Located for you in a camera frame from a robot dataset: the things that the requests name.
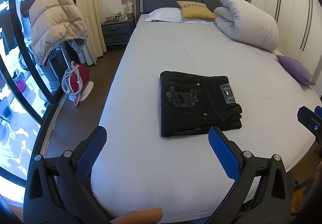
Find rolled white duvet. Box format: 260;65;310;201
214;0;279;52

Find black mesh chair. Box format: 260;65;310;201
38;44;70;94

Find large glass window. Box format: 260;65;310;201
1;0;60;204

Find person left hand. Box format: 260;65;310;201
111;208;163;224

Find beige puffer jacket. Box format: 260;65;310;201
29;0;88;66

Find white wardrobe with black handles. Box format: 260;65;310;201
263;0;322;76

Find clutter on nightstand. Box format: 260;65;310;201
99;0;134;23

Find white bed mattress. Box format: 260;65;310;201
91;16;320;222

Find mustard yellow cushion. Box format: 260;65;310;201
177;1;216;20

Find cream curtain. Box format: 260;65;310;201
76;0;106;65

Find white pillow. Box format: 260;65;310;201
145;7;215;25

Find red bag with rope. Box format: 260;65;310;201
61;61;94;107

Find dark grey nightstand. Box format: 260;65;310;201
101;17;135;46

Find purple cushion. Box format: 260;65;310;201
276;55;315;85

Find black denim pants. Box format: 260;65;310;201
160;71;242;137

